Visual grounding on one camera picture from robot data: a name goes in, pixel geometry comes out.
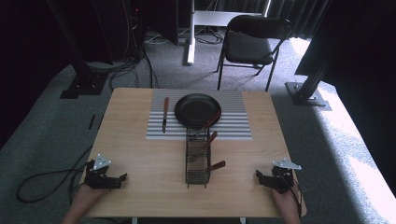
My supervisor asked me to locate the black round plate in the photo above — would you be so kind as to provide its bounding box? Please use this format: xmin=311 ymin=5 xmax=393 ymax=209
xmin=174 ymin=92 xmax=223 ymax=128

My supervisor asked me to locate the black wire cutlery basket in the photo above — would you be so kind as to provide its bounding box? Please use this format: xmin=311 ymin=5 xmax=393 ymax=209
xmin=185 ymin=125 xmax=212 ymax=189

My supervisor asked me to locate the grey striped placemat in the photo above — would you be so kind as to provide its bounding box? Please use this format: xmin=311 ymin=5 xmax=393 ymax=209
xmin=146 ymin=89 xmax=253 ymax=141

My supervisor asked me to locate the white desk frame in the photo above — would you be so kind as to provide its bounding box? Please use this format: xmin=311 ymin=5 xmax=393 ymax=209
xmin=186 ymin=0 xmax=271 ymax=66

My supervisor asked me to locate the bundle of floor cables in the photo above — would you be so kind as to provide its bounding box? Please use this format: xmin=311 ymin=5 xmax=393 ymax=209
xmin=87 ymin=0 xmax=225 ymax=91

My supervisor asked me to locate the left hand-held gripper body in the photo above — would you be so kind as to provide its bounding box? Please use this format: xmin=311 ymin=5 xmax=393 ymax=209
xmin=83 ymin=153 xmax=112 ymax=190

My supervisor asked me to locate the wooden-handled spoon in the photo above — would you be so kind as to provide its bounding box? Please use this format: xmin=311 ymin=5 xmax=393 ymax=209
xmin=201 ymin=131 xmax=219 ymax=151

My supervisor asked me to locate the wooden-handled fork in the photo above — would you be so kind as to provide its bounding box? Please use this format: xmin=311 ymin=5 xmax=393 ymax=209
xmin=189 ymin=110 xmax=222 ymax=138

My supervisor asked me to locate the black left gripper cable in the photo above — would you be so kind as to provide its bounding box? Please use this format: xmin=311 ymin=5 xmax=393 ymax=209
xmin=15 ymin=145 xmax=94 ymax=204

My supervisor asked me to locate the wooden-handled table knife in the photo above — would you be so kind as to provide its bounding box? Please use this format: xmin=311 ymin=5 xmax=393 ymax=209
xmin=161 ymin=96 xmax=170 ymax=134

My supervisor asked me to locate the wooden-handled cutlery piece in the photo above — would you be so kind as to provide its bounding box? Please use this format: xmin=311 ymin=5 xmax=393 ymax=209
xmin=206 ymin=160 xmax=226 ymax=173

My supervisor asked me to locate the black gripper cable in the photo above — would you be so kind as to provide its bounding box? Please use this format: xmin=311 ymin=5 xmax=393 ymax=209
xmin=15 ymin=145 xmax=94 ymax=204
xmin=279 ymin=174 xmax=304 ymax=219

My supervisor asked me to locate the black metal stand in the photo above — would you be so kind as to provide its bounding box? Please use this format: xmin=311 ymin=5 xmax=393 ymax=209
xmin=46 ymin=0 xmax=109 ymax=100
xmin=285 ymin=0 xmax=332 ymax=112

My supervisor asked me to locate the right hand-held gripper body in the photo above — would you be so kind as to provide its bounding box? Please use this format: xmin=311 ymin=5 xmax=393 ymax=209
xmin=270 ymin=158 xmax=303 ymax=195

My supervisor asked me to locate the black folding chair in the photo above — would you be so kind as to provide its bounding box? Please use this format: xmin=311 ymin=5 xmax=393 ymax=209
xmin=216 ymin=14 xmax=293 ymax=92

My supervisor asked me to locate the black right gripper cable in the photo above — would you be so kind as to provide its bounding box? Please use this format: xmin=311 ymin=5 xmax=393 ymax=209
xmin=279 ymin=174 xmax=304 ymax=219

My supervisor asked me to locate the person's right hand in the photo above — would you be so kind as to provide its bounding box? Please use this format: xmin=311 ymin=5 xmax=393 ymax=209
xmin=270 ymin=185 xmax=301 ymax=220

